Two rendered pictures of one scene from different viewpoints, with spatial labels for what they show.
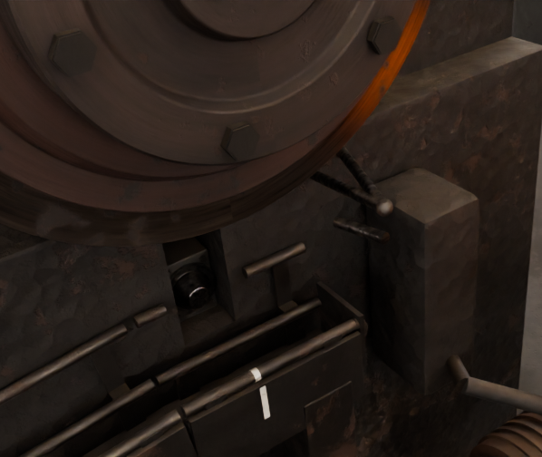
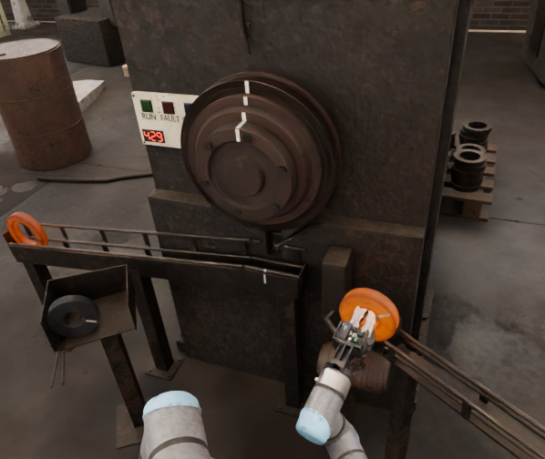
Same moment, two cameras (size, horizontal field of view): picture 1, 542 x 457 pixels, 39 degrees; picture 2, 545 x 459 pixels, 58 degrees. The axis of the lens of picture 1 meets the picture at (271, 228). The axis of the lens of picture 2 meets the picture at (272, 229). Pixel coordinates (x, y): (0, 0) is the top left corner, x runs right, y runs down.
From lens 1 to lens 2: 113 cm
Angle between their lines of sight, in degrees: 42
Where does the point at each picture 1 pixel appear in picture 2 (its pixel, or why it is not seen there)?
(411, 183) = (339, 251)
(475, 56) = (397, 227)
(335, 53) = (263, 206)
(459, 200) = (339, 263)
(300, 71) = (257, 205)
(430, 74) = (375, 223)
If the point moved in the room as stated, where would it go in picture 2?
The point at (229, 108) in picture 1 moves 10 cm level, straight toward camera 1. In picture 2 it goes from (237, 205) to (210, 220)
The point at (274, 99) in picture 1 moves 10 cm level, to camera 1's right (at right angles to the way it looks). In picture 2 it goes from (247, 208) to (271, 221)
